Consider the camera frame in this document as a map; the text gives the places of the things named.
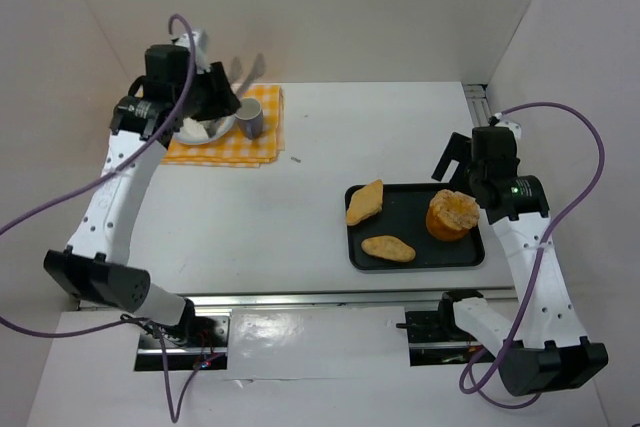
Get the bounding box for metal tongs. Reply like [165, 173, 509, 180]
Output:
[205, 53, 266, 140]

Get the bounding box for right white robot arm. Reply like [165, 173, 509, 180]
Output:
[432, 126, 609, 397]

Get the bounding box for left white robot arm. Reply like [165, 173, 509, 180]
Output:
[44, 29, 240, 343]

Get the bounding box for flat triangular bread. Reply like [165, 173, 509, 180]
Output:
[346, 179, 384, 226]

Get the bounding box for oval flat bread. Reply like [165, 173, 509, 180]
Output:
[361, 235, 416, 263]

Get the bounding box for white plate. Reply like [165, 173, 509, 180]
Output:
[173, 116, 235, 146]

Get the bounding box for purple mug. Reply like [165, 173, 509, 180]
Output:
[235, 98, 264, 140]

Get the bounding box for yellow checkered cloth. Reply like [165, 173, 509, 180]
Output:
[162, 84, 285, 167]

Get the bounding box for tall sugared pastry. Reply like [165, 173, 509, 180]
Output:
[426, 189, 480, 242]

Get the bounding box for black tray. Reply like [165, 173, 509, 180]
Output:
[347, 183, 485, 272]

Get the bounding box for aluminium corner rail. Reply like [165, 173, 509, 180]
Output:
[462, 84, 492, 127]

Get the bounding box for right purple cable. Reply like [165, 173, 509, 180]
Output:
[458, 101, 607, 408]

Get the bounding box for aluminium front rail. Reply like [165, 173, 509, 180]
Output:
[75, 288, 516, 312]

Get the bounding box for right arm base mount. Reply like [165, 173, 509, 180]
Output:
[396, 289, 483, 367]

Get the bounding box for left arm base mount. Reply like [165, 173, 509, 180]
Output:
[119, 311, 232, 372]

